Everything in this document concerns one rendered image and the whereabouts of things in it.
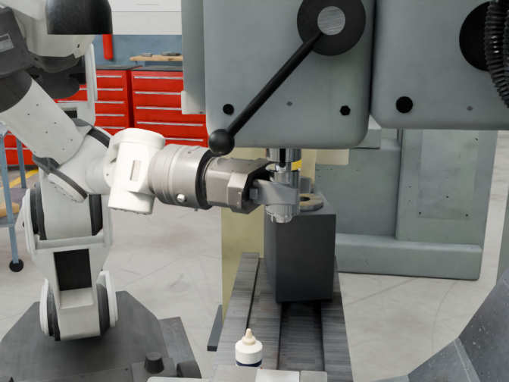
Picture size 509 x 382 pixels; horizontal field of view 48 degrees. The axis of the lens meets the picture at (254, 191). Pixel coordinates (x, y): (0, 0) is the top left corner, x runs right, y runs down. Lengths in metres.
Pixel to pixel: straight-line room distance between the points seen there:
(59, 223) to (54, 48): 0.48
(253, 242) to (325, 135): 2.02
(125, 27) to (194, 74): 9.44
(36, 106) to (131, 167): 0.25
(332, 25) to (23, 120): 0.59
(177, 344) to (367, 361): 1.00
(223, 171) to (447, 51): 0.31
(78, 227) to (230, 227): 1.32
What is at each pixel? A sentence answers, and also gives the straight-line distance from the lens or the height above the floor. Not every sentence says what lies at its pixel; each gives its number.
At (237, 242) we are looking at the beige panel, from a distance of 2.67.
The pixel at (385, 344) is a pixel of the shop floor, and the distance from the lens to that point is 2.85.
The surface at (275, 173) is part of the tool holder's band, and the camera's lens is 0.75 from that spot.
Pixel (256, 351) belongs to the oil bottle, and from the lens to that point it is 0.88.
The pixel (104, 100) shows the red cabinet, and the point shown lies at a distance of 5.70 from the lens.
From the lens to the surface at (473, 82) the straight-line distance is 0.65.
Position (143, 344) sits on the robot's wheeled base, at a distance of 1.73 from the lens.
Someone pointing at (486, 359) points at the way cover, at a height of 0.96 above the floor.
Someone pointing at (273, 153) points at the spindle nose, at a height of 1.29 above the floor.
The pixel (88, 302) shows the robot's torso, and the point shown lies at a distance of 1.59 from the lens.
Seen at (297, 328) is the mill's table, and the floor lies 0.90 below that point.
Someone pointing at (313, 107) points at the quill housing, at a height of 1.36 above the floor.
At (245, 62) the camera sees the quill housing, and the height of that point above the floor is 1.41.
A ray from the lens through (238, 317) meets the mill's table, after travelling 1.14.
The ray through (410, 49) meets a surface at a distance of 0.63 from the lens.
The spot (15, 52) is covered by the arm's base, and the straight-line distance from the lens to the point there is 1.00.
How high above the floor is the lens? 1.46
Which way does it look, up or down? 17 degrees down
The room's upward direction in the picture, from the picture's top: straight up
